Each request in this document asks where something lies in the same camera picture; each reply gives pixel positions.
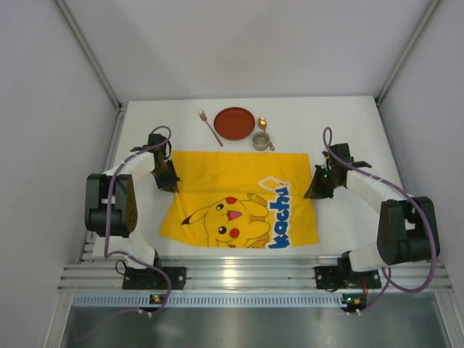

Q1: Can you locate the yellow Pikachu cloth placemat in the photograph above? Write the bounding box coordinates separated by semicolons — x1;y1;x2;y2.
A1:
159;151;319;250

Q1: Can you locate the rose gold fork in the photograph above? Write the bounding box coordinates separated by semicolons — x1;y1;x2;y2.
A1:
198;109;223;147

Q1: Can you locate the speckled ceramic cup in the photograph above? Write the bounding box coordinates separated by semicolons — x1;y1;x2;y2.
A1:
252;130;270;152

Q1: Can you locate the red round plastic plate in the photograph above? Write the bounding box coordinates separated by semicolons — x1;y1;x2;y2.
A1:
213;107;256;141

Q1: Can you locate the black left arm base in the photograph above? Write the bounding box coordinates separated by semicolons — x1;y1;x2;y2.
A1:
122;267;187;290

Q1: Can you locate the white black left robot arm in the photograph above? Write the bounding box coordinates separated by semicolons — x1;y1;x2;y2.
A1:
84;132;180;269

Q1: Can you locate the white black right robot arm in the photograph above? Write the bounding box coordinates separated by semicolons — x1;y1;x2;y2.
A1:
304;143;440;273

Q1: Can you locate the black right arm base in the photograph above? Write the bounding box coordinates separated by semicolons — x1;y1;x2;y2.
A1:
314;266;381;292

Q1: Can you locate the gold spoon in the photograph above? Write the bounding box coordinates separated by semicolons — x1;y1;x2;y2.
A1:
257;117;276;152

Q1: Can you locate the right aluminium frame post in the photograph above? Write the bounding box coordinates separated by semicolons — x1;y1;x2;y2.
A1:
375;0;444;106

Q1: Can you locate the aluminium frame post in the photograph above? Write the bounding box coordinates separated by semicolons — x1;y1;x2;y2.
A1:
51;0;123;109
375;0;444;106

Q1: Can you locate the aluminium mounting rail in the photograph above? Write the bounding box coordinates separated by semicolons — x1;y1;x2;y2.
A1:
57;255;450;293

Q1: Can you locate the slotted grey cable duct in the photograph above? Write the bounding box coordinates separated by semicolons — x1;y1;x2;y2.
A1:
72;293;365;308

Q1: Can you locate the left aluminium frame post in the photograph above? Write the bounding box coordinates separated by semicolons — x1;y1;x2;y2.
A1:
51;0;123;109

